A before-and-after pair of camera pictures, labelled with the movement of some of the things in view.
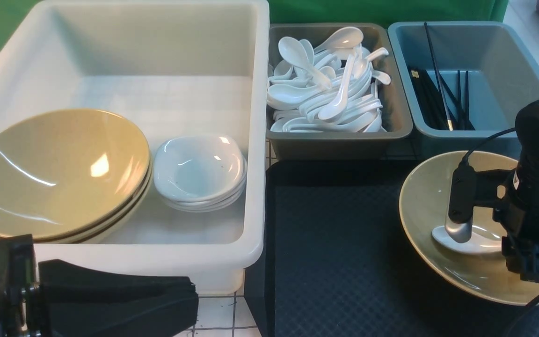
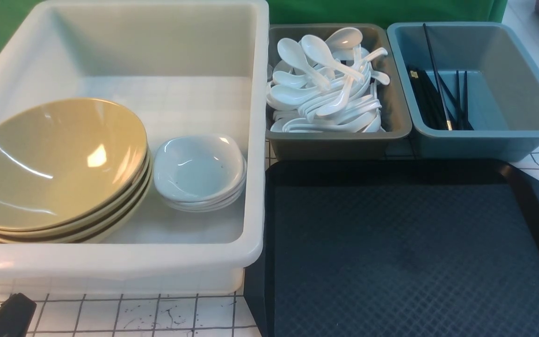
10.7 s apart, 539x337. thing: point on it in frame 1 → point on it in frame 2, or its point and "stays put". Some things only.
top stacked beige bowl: x=56 y=171 stays put
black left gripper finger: x=162 y=316 → x=12 y=318
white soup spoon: x=483 y=241 → x=316 y=49
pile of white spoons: x=330 y=87 stays put
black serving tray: x=337 y=264 stays put
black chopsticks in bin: x=439 y=108 stays put
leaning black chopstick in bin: x=450 y=125 stays put
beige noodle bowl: x=424 y=205 → x=54 y=163
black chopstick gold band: x=460 y=122 stays put
